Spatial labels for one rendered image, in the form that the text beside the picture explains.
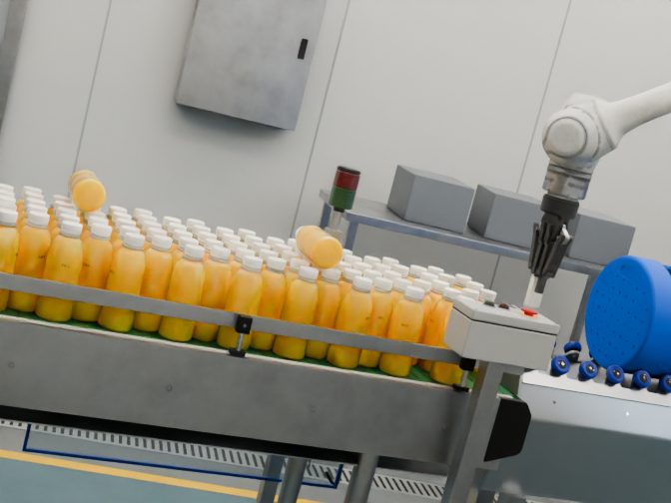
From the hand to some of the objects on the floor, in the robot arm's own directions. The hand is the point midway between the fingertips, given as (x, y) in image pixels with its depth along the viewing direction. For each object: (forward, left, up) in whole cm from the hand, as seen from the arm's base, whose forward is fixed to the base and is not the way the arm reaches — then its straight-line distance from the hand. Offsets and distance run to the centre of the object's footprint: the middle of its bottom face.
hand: (535, 291), depth 232 cm
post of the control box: (+1, +6, -115) cm, 115 cm away
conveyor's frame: (+21, +75, -114) cm, 138 cm away
